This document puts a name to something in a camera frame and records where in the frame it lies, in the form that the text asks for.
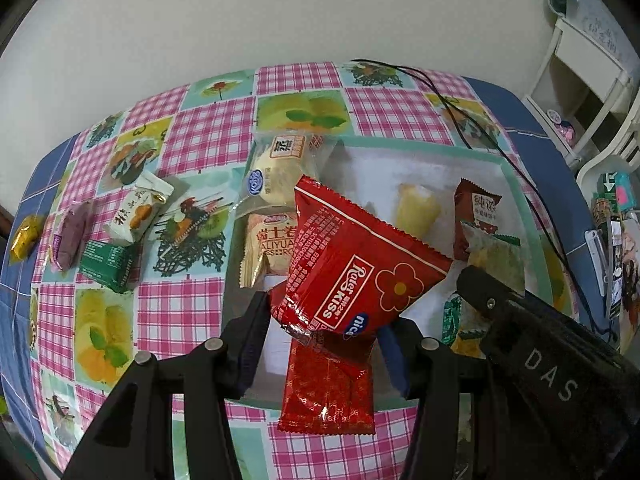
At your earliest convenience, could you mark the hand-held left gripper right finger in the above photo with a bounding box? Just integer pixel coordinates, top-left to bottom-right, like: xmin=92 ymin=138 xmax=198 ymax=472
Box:
xmin=377 ymin=317 xmax=493 ymax=480

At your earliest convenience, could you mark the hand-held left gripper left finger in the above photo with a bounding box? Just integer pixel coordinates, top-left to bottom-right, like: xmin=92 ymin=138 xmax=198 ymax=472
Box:
xmin=62 ymin=290 xmax=273 ymax=480

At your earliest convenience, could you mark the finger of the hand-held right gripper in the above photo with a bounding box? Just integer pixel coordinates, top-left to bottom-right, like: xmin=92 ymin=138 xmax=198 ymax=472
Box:
xmin=456 ymin=265 xmax=523 ymax=328

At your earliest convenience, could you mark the red gold-patterned snack packet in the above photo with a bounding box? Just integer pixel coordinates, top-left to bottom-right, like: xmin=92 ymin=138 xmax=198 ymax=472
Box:
xmin=277 ymin=330 xmax=376 ymax=436

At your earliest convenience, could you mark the red flower-print snack packet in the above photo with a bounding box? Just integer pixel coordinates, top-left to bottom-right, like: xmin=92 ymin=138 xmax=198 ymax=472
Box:
xmin=270 ymin=175 xmax=453 ymax=343

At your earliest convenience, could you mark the white tray with teal rim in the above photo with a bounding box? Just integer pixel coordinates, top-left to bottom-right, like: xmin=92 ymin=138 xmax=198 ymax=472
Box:
xmin=222 ymin=137 xmax=581 ymax=413

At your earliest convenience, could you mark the clear pale cake packet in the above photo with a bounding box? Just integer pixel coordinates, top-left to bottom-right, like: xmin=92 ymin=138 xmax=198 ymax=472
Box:
xmin=460 ymin=222 xmax=526 ymax=296

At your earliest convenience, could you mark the green and white snack packet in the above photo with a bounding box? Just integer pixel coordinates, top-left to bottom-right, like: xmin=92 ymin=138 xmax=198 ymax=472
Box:
xmin=440 ymin=292 xmax=493 ymax=358

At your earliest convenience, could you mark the clear bread packet orange label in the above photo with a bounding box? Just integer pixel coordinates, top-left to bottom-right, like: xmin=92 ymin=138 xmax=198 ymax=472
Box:
xmin=240 ymin=210 xmax=301 ymax=288

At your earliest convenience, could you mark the brown red snack packet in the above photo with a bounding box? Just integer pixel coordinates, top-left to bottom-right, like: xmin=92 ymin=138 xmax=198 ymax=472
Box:
xmin=452 ymin=177 xmax=503 ymax=261

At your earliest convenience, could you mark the clear packet with yellow roll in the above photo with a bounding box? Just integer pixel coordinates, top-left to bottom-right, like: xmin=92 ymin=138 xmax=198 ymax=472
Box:
xmin=395 ymin=182 xmax=443 ymax=236

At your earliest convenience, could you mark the cluttered stationery pile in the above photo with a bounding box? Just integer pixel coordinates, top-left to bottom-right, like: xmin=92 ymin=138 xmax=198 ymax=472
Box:
xmin=585 ymin=170 xmax=640 ymax=351

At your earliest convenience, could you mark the clear bread packet brown label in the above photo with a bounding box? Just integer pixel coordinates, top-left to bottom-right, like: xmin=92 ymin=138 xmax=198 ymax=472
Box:
xmin=242 ymin=132 xmax=346 ymax=208

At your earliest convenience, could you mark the dark green snack packet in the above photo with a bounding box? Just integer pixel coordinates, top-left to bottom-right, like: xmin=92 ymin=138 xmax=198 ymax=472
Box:
xmin=80 ymin=239 xmax=138 ymax=295

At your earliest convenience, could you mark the white packet with orange print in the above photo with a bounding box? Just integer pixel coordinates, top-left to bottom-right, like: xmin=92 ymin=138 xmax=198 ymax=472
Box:
xmin=102 ymin=170 xmax=175 ymax=246

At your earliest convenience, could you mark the white chair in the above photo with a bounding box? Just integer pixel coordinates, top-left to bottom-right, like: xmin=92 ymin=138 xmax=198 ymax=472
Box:
xmin=575 ymin=110 xmax=640 ymax=196

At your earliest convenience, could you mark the purple snack packet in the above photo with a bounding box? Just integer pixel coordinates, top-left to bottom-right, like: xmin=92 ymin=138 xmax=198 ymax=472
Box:
xmin=47 ymin=199 xmax=96 ymax=273

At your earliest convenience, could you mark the pink plaid printed tablecloth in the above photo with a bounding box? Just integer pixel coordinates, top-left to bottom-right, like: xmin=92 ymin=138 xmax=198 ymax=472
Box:
xmin=27 ymin=60 xmax=591 ymax=480

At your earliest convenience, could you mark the yellow foil candy packet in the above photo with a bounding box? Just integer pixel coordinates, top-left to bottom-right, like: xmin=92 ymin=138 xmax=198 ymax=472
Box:
xmin=9 ymin=214 xmax=47 ymax=263

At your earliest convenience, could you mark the white shelf unit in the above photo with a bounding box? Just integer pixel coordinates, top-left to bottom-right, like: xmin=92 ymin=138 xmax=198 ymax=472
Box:
xmin=522 ymin=10 xmax=636 ymax=166

